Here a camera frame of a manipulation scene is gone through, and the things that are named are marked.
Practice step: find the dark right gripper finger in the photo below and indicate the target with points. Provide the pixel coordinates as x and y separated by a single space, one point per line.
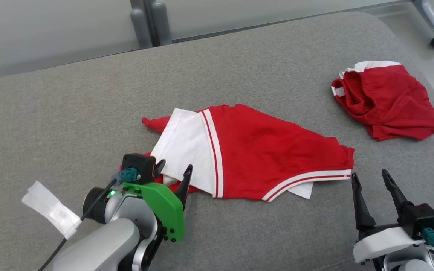
397 194
362 207

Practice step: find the grey metal frame post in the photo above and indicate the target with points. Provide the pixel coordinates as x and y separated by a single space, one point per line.
151 22

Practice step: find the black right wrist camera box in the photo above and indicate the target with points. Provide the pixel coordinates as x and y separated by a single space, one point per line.
422 221

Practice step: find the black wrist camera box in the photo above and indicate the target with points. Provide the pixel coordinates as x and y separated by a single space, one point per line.
139 168
422 221

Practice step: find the grey leg with black caster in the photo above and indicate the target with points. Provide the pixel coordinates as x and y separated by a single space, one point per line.
430 19

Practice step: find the red and white shirt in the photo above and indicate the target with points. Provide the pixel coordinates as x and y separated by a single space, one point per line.
273 150

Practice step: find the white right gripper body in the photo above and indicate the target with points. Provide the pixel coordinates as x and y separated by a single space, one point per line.
382 242

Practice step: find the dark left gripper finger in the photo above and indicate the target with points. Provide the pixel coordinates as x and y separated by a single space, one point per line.
159 168
185 186

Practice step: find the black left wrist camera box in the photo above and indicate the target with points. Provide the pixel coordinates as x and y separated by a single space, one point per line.
139 168

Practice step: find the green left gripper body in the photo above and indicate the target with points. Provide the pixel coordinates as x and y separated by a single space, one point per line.
166 210

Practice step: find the white tape label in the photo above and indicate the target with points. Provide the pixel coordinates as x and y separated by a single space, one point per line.
53 210

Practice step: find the red shorts with white stripes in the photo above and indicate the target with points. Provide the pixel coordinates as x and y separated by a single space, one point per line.
390 101

